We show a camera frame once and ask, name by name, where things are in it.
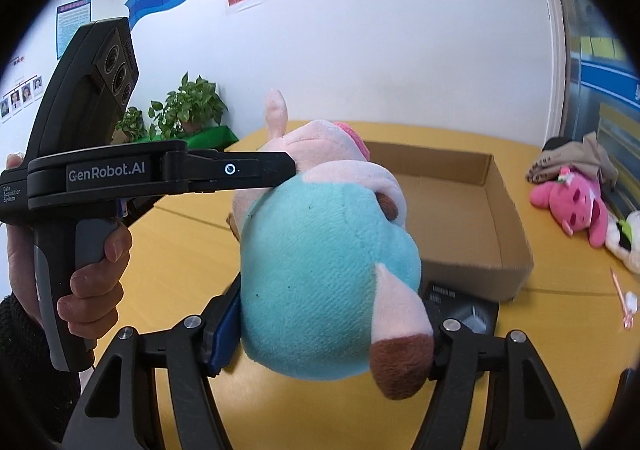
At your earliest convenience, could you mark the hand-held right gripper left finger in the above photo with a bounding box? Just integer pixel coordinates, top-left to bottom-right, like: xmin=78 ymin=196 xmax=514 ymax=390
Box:
xmin=60 ymin=275 xmax=251 ymax=450

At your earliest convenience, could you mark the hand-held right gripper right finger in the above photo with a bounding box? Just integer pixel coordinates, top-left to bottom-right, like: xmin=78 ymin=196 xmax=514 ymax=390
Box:
xmin=425 ymin=317 xmax=583 ymax=450

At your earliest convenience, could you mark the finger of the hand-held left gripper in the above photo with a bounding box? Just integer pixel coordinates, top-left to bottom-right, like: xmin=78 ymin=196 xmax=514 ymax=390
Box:
xmin=160 ymin=148 xmax=297 ymax=195

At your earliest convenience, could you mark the black charger box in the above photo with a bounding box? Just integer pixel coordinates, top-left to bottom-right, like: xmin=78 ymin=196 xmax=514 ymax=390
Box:
xmin=421 ymin=280 xmax=501 ymax=373

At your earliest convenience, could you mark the teal and pink pig plush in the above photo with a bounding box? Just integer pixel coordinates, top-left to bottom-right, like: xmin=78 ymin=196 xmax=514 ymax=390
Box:
xmin=227 ymin=89 xmax=435 ymax=401

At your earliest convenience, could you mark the cardboard box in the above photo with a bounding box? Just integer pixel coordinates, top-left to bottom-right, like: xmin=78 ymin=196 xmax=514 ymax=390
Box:
xmin=222 ymin=140 xmax=535 ymax=303

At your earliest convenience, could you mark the person's left forearm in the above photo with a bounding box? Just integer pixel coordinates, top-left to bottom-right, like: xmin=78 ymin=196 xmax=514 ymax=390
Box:
xmin=0 ymin=294 xmax=83 ymax=436

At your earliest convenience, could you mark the person's left hand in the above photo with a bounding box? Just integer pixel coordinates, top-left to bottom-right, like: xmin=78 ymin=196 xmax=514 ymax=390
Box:
xmin=5 ymin=152 xmax=134 ymax=338

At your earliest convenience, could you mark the green plant tray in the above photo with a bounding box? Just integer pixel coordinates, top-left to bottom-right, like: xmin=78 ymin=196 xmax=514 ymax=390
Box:
xmin=107 ymin=126 xmax=240 ymax=152

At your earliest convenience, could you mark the small potted plant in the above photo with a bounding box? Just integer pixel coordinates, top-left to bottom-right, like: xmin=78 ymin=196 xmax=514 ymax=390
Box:
xmin=114 ymin=106 xmax=150 ymax=143

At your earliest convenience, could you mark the large potted plant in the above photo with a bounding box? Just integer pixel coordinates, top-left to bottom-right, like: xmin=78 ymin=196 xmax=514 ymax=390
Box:
xmin=149 ymin=72 xmax=228 ymax=141

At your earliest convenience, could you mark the pink pen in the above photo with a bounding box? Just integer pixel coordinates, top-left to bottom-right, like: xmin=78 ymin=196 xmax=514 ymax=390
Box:
xmin=609 ymin=266 xmax=632 ymax=331

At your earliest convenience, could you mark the pink plush toy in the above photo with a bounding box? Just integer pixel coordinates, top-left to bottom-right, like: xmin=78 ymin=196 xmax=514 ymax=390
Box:
xmin=530 ymin=167 xmax=610 ymax=248

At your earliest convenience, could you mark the panda plush toy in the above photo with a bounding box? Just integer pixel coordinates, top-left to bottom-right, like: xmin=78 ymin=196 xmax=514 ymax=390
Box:
xmin=605 ymin=211 xmax=640 ymax=281

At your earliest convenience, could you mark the grey knit cloth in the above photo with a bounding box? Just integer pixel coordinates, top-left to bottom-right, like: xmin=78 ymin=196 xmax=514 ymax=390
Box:
xmin=525 ymin=131 xmax=621 ymax=191

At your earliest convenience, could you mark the blue glass band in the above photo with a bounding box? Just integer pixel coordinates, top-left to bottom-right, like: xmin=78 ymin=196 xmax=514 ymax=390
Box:
xmin=580 ymin=57 xmax=640 ymax=103

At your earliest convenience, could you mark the row of yellow sticky notes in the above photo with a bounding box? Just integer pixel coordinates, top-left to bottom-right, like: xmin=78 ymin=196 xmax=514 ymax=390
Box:
xmin=580 ymin=35 xmax=623 ymax=58

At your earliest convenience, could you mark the wall photo board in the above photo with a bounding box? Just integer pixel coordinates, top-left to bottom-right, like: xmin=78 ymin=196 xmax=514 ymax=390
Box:
xmin=0 ymin=75 xmax=46 ymax=123

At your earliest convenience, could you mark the blue framed wall notice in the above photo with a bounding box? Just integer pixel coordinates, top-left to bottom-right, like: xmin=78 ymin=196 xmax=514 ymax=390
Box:
xmin=54 ymin=0 xmax=93 ymax=60

